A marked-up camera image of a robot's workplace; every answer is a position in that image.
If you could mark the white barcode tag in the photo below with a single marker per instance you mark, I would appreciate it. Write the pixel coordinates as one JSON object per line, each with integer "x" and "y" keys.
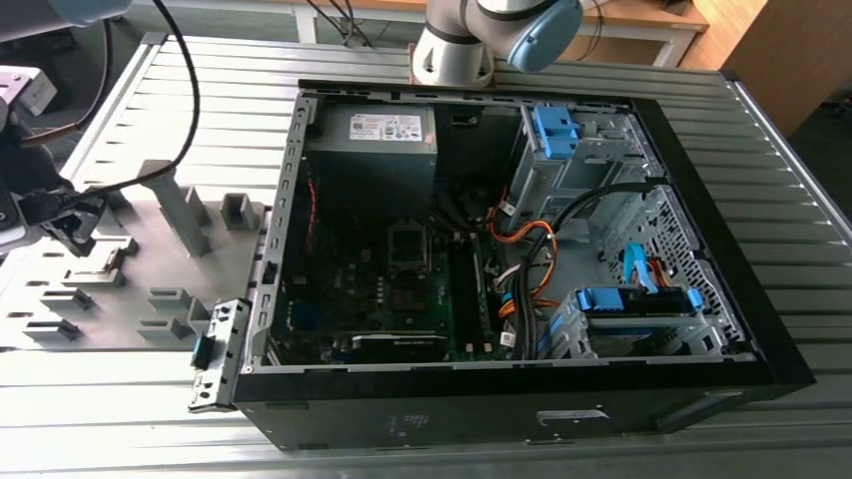
{"x": 507, "y": 207}
{"x": 507, "y": 339}

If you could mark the CPU socket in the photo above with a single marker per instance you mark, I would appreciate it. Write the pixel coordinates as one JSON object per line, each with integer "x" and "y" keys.
{"x": 410, "y": 295}

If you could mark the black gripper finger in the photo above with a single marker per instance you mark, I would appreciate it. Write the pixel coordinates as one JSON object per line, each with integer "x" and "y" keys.
{"x": 74, "y": 239}
{"x": 90, "y": 214}

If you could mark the grey expansion slot latch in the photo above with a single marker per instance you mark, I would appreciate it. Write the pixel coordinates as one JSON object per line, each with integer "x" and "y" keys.
{"x": 230, "y": 324}

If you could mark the wooden desk with white frame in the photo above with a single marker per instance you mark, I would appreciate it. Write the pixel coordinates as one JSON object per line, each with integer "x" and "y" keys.
{"x": 646, "y": 15}

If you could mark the tall metal disk bay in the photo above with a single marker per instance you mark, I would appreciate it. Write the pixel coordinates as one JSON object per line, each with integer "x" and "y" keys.
{"x": 599, "y": 164}

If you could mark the green RAM stick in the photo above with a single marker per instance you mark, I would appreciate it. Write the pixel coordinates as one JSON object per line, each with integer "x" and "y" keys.
{"x": 485, "y": 294}

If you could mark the grey power supply unit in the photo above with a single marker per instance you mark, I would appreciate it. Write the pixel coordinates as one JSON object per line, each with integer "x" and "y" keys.
{"x": 373, "y": 179}

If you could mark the low metal disk bay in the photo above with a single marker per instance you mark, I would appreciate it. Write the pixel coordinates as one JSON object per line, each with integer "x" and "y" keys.
{"x": 699, "y": 339}

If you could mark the blue drive carrier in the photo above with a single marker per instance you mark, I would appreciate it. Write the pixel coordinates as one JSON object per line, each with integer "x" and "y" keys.
{"x": 557, "y": 135}

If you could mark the grey box on wrist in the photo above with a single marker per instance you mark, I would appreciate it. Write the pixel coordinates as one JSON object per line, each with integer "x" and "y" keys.
{"x": 30, "y": 90}

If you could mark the black open PC case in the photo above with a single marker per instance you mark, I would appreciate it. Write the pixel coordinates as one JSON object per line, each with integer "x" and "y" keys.
{"x": 413, "y": 414}

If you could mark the wooden cabinet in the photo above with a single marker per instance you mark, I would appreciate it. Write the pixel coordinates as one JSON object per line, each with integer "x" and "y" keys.
{"x": 793, "y": 60}

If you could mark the grey parts rack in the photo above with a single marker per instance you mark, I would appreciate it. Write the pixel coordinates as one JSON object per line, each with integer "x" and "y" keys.
{"x": 167, "y": 289}

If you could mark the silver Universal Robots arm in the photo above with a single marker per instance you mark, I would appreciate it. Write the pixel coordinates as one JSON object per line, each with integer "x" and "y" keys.
{"x": 453, "y": 50}

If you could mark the black RAM slot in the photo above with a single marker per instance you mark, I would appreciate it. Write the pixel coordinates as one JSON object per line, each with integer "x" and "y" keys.
{"x": 466, "y": 294}
{"x": 475, "y": 294}
{"x": 458, "y": 294}

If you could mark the green Dell motherboard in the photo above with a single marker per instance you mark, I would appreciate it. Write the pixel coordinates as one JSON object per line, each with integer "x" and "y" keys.
{"x": 333, "y": 299}

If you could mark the blue carrier with black disk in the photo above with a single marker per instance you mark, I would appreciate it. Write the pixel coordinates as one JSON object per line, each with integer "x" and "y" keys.
{"x": 602, "y": 299}

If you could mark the blue VGA port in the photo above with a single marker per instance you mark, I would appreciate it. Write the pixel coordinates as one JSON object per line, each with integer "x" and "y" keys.
{"x": 305, "y": 317}

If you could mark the NVIDIA graphics card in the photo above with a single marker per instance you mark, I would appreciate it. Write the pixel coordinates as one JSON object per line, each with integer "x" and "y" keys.
{"x": 399, "y": 345}

